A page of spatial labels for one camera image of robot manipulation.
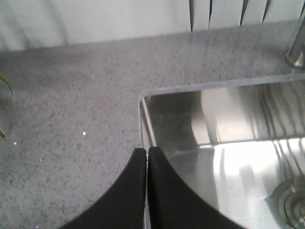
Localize green plant leaves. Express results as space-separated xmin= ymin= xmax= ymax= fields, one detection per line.
xmin=0 ymin=74 xmax=14 ymax=139

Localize stainless steel sink basin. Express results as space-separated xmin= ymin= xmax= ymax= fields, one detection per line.
xmin=139 ymin=73 xmax=305 ymax=229

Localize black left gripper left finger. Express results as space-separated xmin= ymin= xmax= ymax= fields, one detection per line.
xmin=62 ymin=148 xmax=146 ymax=229

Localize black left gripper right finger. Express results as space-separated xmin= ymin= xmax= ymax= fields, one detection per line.
xmin=147 ymin=146 xmax=242 ymax=229

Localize round steel sink drain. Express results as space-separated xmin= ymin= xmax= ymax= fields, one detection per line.
xmin=270 ymin=179 xmax=305 ymax=229

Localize steel kitchen faucet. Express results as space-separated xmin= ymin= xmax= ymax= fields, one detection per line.
xmin=285 ymin=19 xmax=305 ymax=69

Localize white pleated curtain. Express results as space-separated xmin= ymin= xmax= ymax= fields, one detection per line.
xmin=0 ymin=0 xmax=305 ymax=52

